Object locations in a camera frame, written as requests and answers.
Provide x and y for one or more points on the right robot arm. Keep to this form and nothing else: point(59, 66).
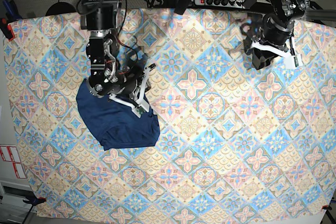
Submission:
point(100, 19)

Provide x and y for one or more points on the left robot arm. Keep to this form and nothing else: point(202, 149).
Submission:
point(286, 10)

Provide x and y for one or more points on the blue long-sleeve shirt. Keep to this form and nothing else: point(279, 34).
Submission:
point(114, 125)

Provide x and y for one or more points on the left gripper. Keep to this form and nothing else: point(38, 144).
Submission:
point(273, 35)

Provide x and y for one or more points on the black round stand base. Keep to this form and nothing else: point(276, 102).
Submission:
point(60, 8)

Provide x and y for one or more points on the white red-bordered label stickers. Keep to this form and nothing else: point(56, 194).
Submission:
point(9, 153)

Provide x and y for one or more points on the white power strip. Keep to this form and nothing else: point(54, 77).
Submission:
point(221, 3)

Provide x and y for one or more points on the blue handled clamp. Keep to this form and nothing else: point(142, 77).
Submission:
point(12, 12)

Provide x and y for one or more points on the black bar under mount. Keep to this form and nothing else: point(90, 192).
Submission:
point(181, 6)

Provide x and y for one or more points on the patterned tile tablecloth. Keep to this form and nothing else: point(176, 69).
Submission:
point(237, 145)

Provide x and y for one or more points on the black red table clamp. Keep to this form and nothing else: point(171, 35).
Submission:
point(7, 29)

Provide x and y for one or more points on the black clamp bottom left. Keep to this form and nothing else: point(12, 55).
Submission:
point(34, 201)

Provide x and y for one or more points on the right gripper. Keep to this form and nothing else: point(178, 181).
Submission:
point(125, 86)

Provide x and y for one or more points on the black clamp bottom right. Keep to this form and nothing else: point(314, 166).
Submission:
point(327, 207)

